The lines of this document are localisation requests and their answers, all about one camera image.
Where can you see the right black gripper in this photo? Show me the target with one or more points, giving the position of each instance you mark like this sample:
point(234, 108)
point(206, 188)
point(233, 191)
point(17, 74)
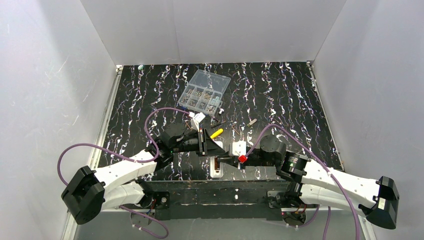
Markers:
point(232, 160)

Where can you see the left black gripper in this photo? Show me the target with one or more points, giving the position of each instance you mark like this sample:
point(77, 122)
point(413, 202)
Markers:
point(202, 142)

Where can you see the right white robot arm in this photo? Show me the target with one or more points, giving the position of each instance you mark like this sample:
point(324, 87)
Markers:
point(377, 200)

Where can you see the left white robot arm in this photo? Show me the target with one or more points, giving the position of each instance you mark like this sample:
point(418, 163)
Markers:
point(92, 190)

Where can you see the grey usb stick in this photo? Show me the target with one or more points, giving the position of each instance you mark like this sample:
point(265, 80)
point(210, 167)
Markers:
point(252, 122)

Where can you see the small black screw bit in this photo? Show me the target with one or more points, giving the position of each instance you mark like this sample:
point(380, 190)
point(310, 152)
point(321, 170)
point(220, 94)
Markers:
point(217, 124)

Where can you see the clear plastic screw organizer box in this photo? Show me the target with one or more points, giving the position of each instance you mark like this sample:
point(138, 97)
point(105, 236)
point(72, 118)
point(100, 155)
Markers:
point(204, 92)

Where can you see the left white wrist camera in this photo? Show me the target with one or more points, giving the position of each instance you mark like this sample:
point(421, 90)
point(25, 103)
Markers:
point(196, 119)

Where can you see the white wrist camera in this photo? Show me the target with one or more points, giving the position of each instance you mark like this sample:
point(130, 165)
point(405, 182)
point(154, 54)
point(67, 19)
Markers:
point(196, 119)
point(238, 149)

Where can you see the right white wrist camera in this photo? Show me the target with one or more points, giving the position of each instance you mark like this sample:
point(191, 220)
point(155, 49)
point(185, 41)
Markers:
point(238, 149)

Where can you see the yellow handled screwdriver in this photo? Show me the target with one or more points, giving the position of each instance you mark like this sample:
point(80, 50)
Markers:
point(217, 133)

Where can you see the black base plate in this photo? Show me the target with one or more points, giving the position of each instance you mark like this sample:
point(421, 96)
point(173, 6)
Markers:
point(220, 199)

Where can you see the aluminium rail frame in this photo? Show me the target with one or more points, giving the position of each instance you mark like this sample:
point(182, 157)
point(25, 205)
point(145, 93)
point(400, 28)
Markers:
point(280, 95)

